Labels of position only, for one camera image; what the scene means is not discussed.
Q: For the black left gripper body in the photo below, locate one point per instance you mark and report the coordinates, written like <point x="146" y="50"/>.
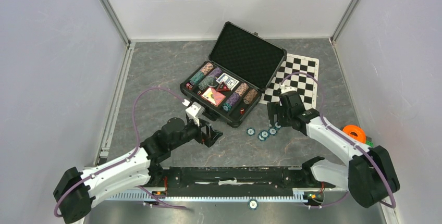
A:
<point x="194" y="132"/>

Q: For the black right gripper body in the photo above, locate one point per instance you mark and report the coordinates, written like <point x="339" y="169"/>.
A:
<point x="283" y="116"/>

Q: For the brown poker chip stack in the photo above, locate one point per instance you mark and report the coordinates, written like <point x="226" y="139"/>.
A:
<point x="250" y="96"/>

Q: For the black poker case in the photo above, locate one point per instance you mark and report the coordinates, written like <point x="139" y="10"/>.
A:
<point x="248" y="58"/>

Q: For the orange blue poker chip stack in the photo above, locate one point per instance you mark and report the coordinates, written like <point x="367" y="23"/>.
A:
<point x="242" y="88"/>

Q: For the green yellow blue chip stack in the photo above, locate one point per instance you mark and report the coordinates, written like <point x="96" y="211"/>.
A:
<point x="203" y="84"/>

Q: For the teal poker chip stack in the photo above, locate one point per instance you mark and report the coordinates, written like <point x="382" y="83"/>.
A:
<point x="196" y="78"/>

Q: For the purple poker chip stack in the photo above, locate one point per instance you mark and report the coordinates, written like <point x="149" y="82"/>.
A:
<point x="215" y="73"/>

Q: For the pink poker chip stack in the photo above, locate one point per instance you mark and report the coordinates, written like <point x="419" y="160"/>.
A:
<point x="206" y="68"/>

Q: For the black red all-in triangle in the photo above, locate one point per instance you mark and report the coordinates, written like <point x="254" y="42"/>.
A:
<point x="222" y="87"/>

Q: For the clear dealer button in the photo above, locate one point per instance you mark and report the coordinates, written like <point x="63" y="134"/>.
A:
<point x="212" y="83"/>

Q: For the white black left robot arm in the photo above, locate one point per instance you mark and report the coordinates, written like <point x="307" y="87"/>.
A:
<point x="78" y="192"/>

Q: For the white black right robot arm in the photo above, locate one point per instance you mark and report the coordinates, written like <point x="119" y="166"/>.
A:
<point x="367" y="173"/>

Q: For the black white chessboard mat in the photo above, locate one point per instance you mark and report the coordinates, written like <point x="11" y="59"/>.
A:
<point x="295" y="73"/>

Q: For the red playing card deck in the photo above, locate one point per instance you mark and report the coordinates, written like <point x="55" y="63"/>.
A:
<point x="213" y="97"/>

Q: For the blue playing card deck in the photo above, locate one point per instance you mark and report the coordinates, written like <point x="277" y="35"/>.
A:
<point x="230" y="81"/>

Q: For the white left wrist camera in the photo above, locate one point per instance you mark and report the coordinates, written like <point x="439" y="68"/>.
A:
<point x="193" y="111"/>

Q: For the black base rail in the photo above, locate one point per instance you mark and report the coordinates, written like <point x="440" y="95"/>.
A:
<point x="233" y="181"/>

